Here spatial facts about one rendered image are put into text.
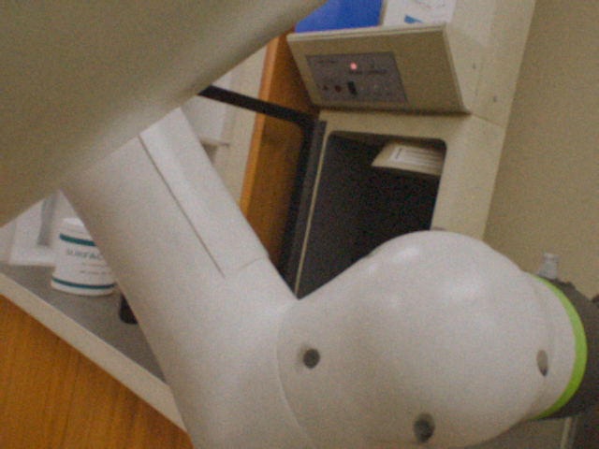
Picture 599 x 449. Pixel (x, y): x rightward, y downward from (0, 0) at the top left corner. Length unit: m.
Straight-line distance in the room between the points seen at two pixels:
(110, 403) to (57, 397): 0.20
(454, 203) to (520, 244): 0.44
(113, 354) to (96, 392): 0.13
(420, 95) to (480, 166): 0.15
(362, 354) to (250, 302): 0.09
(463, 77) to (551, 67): 0.51
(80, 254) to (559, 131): 1.03
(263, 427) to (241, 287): 0.08
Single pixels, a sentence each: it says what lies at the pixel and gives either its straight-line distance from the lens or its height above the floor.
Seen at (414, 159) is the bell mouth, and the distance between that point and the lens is 1.00.
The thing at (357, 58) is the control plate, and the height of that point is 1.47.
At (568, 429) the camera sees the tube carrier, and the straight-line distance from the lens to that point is 0.64.
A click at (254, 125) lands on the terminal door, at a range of 1.03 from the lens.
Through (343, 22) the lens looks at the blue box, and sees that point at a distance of 1.01.
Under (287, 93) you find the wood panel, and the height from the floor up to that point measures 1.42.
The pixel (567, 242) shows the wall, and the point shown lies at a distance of 1.30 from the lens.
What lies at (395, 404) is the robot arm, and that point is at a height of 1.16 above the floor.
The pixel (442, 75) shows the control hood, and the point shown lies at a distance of 0.89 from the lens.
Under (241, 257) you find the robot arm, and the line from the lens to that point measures 0.36.
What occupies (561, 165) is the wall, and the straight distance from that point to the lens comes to 1.33.
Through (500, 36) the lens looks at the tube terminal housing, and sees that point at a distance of 0.98.
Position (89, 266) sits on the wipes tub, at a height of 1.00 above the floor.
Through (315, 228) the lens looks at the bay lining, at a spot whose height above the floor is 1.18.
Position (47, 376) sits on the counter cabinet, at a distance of 1.33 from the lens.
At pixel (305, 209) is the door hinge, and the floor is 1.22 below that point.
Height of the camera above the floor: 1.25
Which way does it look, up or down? 3 degrees down
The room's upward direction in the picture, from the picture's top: 11 degrees clockwise
